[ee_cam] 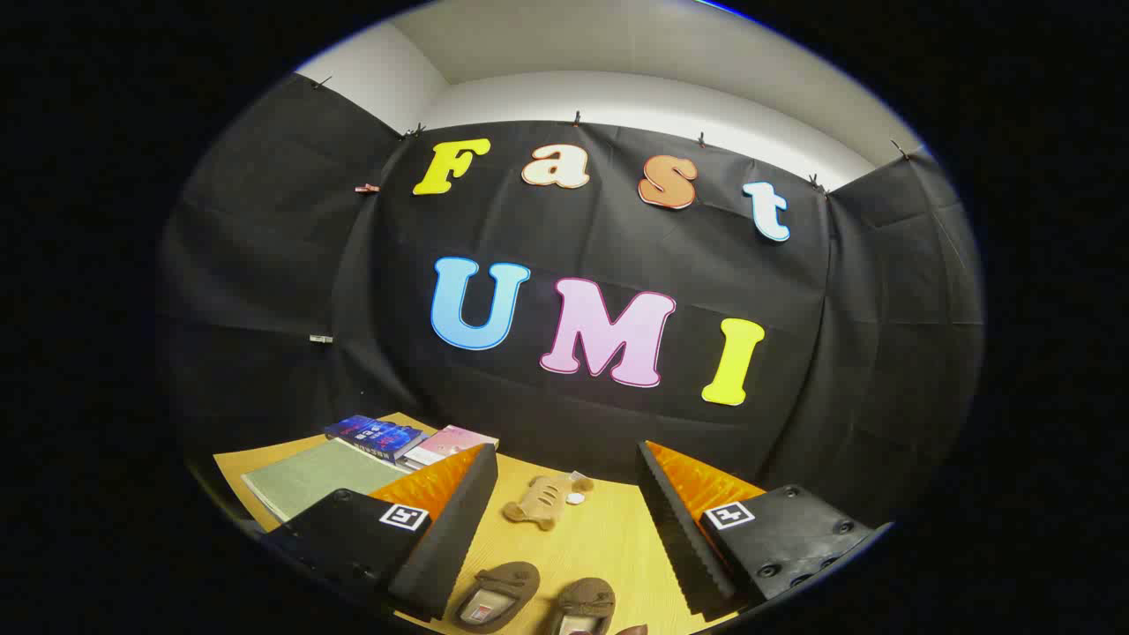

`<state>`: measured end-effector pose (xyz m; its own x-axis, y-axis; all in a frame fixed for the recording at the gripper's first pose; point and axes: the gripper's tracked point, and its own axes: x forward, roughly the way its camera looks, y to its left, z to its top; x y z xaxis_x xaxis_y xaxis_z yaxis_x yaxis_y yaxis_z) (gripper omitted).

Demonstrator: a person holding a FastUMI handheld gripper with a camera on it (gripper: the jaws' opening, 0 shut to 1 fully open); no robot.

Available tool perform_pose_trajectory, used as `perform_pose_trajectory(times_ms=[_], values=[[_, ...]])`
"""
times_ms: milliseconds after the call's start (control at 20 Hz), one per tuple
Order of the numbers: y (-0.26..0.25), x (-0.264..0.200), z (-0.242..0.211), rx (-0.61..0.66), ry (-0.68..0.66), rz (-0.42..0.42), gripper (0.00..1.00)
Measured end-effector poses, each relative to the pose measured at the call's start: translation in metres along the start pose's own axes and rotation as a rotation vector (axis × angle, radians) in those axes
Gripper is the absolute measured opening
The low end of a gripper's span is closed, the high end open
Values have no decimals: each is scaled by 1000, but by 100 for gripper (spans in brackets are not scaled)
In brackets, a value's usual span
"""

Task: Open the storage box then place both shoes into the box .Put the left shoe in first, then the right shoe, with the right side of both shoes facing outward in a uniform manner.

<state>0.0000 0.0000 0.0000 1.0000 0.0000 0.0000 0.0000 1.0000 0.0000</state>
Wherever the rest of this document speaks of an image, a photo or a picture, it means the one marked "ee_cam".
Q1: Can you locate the pink cover book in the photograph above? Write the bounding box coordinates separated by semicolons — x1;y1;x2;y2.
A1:
404;425;499;470

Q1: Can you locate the brown bread plush toy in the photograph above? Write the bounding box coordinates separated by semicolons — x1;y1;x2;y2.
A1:
503;474;594;531

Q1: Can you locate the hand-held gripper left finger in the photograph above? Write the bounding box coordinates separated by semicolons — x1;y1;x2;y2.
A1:
265;443;499;623

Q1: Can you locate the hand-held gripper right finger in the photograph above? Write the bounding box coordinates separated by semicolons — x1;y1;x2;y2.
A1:
637;439;892;618

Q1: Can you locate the brown fluffy shoe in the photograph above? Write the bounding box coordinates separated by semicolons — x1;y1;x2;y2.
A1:
452;562;541;634
551;578;617;635

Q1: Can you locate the dark blue book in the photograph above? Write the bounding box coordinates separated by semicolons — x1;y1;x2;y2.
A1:
324;415;429;464

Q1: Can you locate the cream fabric storage box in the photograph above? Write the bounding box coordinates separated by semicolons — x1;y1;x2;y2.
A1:
243;438;408;523

